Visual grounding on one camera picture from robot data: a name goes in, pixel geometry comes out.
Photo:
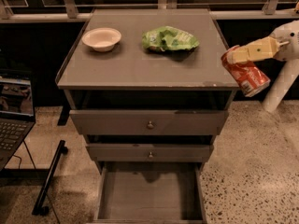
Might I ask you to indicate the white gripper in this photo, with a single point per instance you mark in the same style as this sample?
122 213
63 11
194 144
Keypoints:
289 42

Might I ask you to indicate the red coke can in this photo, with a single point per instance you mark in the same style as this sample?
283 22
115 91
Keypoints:
250 79

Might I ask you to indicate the grey drawer cabinet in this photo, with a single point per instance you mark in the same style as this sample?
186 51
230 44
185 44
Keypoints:
133 78

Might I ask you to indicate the grey top drawer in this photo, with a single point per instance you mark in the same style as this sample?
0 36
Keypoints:
148 122

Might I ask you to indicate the grey middle drawer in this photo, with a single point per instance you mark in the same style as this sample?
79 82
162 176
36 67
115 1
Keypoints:
150 152

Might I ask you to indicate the grey open bottom drawer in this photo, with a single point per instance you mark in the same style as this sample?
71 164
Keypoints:
150 193

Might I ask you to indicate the green chip bag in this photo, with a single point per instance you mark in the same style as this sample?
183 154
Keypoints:
168 38

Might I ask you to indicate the white bowl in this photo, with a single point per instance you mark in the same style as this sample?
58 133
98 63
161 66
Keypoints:
102 39

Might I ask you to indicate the metal window railing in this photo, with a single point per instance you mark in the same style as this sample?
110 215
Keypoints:
81 10

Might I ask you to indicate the black laptop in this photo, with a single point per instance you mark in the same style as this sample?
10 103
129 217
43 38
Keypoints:
17 115

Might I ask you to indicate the black laptop stand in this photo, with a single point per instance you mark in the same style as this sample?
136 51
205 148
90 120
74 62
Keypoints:
40 176

